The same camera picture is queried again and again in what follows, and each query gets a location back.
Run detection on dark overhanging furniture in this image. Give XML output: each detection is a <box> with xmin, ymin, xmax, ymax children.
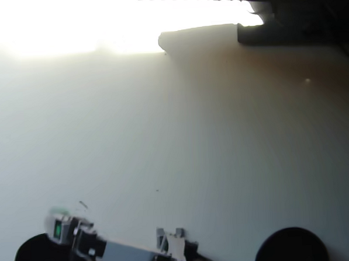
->
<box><xmin>136</xmin><ymin>0</ymin><xmax>349</xmax><ymax>70</ymax></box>

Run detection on black base arm cable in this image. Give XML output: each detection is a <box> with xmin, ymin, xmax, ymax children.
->
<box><xmin>195</xmin><ymin>251</ymin><xmax>219</xmax><ymax>261</ymax></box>

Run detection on black round bowl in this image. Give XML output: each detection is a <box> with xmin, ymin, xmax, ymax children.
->
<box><xmin>253</xmin><ymin>225</ymin><xmax>330</xmax><ymax>261</ymax></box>
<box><xmin>12</xmin><ymin>229</ymin><xmax>91</xmax><ymax>261</ymax></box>

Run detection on white gripper with motor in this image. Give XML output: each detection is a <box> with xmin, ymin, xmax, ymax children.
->
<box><xmin>44</xmin><ymin>210</ymin><xmax>80</xmax><ymax>245</ymax></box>

